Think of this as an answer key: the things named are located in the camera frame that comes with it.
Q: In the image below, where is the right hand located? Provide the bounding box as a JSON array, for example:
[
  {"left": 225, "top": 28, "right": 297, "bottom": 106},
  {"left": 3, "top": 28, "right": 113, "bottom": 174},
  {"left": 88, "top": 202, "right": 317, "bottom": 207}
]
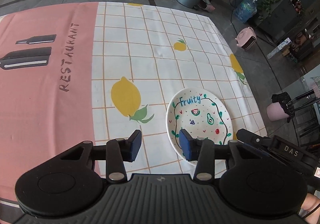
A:
[{"left": 301, "top": 193, "right": 320, "bottom": 224}]

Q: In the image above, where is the white fruity painted plate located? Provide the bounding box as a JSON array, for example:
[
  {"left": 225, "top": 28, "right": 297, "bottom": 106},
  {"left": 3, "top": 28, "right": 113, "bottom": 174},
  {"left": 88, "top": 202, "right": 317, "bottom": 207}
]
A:
[{"left": 166, "top": 88, "right": 234, "bottom": 160}]

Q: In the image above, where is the pink bin with black bag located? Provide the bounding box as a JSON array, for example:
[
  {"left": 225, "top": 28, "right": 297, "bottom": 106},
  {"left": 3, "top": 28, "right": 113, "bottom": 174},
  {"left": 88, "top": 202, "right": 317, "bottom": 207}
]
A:
[{"left": 266, "top": 92, "right": 295, "bottom": 123}]

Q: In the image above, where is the pink checked lemon tablecloth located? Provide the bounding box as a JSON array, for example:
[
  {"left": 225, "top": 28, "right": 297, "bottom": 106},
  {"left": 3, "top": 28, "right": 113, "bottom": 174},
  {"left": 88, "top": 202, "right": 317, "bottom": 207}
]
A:
[{"left": 1, "top": 2, "right": 266, "bottom": 207}]

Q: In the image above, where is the pink small heater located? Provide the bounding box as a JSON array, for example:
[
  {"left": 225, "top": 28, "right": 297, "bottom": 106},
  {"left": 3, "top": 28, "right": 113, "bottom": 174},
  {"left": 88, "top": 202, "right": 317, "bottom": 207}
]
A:
[{"left": 235, "top": 26, "right": 257, "bottom": 50}]

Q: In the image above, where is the dark cabinet with ivy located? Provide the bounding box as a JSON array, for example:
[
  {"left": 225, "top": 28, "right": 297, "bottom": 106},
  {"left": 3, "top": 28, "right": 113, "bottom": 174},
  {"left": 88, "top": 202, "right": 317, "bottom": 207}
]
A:
[{"left": 255, "top": 0, "right": 304, "bottom": 42}]

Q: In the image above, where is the blue water jug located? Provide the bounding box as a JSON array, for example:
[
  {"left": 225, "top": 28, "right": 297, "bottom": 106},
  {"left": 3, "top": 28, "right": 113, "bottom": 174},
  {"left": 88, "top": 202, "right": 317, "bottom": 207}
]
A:
[{"left": 234, "top": 0, "right": 258, "bottom": 23}]

